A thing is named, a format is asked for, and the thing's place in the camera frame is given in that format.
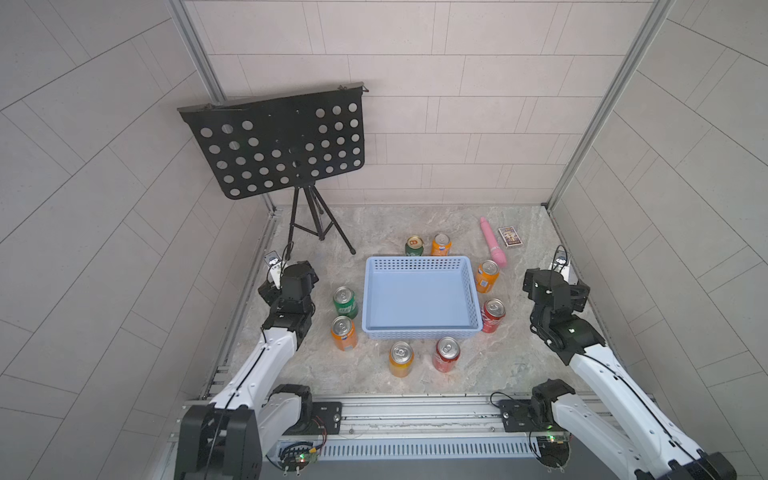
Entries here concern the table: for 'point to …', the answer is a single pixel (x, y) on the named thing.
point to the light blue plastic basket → (420, 296)
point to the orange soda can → (344, 333)
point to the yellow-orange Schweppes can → (401, 359)
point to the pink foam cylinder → (497, 252)
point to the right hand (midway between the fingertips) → (551, 270)
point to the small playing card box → (510, 236)
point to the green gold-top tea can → (414, 246)
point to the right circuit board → (553, 450)
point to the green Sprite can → (345, 302)
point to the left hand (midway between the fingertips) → (292, 264)
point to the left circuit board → (295, 456)
